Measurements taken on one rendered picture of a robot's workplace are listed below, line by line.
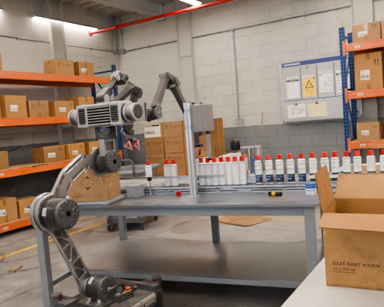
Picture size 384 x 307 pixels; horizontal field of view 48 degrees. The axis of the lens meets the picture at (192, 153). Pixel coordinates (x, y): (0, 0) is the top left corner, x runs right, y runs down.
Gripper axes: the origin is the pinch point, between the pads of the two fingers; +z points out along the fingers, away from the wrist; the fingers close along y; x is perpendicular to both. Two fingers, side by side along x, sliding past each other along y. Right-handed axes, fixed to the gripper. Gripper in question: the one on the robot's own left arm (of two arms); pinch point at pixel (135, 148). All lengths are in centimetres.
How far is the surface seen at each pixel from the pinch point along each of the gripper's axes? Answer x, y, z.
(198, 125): -65, -19, 34
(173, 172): -21.1, -9.8, 41.1
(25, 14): 153, 215, -414
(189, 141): -53, -20, 37
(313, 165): -100, 9, 104
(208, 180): -38, -5, 64
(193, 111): -71, -21, 25
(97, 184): 7, -56, 21
